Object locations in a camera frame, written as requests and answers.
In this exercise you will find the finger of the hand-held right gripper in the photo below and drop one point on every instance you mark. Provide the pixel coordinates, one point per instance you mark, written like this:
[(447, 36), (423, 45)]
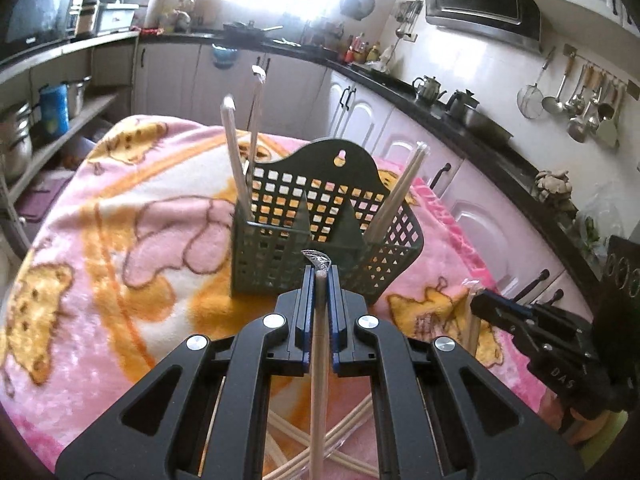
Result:
[(495, 305)]

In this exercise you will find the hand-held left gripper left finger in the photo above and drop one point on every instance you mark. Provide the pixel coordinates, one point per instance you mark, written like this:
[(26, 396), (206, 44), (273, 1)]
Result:
[(302, 310)]

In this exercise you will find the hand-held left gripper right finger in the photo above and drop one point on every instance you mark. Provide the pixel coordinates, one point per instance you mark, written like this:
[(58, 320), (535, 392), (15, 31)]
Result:
[(335, 310)]

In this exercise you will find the single chopstick pair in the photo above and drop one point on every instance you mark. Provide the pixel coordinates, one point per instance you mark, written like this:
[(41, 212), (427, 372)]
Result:
[(256, 120), (318, 385), (235, 155), (472, 330), (400, 185)]

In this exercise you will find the black perforated utensil holder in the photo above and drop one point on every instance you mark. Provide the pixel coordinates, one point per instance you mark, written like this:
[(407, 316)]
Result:
[(280, 270)]

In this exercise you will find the row of hanging kitchen utensils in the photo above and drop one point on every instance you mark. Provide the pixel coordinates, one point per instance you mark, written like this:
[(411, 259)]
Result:
[(580, 125)]

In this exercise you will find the person's right hand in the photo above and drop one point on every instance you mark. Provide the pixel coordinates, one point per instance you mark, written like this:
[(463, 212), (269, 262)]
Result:
[(595, 430)]

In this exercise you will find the clear plastic bag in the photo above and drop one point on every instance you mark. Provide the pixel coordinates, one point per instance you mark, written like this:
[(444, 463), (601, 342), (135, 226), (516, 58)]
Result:
[(595, 225)]

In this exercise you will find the brown dried plant clump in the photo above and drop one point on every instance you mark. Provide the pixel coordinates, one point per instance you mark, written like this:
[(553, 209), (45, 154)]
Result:
[(552, 187)]

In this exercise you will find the black kitchen countertop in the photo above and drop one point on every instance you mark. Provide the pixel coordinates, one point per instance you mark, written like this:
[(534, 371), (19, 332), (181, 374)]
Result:
[(500, 152)]

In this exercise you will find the pink printed blanket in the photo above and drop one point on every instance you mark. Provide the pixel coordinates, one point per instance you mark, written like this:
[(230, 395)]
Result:
[(125, 285)]

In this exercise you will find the steel cooking pot with lid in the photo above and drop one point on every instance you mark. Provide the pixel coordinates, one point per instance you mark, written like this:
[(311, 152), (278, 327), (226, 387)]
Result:
[(482, 122)]

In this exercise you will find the white base cabinets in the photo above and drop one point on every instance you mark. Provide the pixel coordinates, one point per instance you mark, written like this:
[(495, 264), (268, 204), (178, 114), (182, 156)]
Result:
[(300, 90)]

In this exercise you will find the metal kettle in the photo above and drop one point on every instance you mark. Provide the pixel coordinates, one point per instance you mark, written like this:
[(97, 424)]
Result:
[(427, 91)]

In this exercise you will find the group of condiment bottles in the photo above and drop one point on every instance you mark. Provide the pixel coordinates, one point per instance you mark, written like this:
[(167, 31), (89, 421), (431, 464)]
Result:
[(362, 50)]

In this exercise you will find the blue hanging basket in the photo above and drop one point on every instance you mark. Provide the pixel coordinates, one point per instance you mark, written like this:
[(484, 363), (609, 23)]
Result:
[(224, 56)]

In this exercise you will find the black frying pan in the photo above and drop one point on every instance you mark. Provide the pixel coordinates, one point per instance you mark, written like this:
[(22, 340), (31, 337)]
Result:
[(247, 30)]

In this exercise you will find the small round fan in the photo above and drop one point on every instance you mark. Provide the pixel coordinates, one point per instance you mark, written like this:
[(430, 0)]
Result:
[(357, 2)]

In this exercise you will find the small steel pot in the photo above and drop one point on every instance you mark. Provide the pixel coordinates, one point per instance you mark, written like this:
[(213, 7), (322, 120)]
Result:
[(77, 97)]

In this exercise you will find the blue canister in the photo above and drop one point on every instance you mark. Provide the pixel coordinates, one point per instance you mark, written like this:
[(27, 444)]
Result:
[(54, 110)]

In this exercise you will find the white storage box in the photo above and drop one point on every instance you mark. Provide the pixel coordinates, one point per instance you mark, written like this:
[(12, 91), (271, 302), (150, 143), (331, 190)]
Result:
[(116, 16)]

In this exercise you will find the metal kitchen shelf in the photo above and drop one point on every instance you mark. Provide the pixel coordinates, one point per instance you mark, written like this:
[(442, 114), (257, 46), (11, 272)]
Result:
[(65, 50)]

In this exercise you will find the black microwave oven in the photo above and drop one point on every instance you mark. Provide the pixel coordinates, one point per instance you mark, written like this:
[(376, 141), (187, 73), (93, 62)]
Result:
[(40, 15)]

